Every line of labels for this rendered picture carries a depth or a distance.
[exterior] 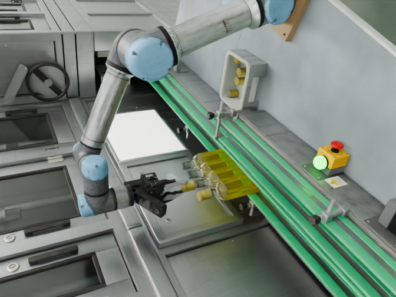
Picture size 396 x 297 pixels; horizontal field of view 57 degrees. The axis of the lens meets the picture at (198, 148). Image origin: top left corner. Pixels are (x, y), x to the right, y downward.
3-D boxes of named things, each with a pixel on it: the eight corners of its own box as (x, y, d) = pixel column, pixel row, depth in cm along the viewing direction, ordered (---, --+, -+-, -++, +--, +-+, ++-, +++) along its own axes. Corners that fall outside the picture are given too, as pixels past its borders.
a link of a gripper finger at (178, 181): (181, 166, 130) (157, 174, 127) (188, 176, 126) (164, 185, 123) (182, 172, 132) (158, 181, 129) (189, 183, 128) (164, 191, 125)
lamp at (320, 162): (316, 163, 121) (309, 165, 119) (320, 152, 118) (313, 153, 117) (326, 171, 117) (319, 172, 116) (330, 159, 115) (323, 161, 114)
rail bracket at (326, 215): (340, 208, 108) (305, 219, 102) (349, 188, 104) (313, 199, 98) (350, 217, 105) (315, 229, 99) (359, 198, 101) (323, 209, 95)
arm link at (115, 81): (114, 15, 112) (62, 155, 124) (124, 22, 103) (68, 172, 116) (147, 30, 118) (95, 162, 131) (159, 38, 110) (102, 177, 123)
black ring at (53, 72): (69, 95, 201) (27, 99, 192) (66, 58, 190) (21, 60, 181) (71, 99, 198) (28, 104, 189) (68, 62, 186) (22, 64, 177)
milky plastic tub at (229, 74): (234, 95, 170) (218, 97, 166) (243, 48, 158) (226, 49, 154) (256, 113, 158) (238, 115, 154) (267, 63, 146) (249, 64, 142)
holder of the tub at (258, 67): (233, 105, 173) (219, 107, 170) (244, 48, 158) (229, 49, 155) (254, 123, 161) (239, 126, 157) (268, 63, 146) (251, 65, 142)
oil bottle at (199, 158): (235, 156, 154) (190, 165, 145) (238, 145, 151) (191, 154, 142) (243, 164, 150) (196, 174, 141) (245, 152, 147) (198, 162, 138)
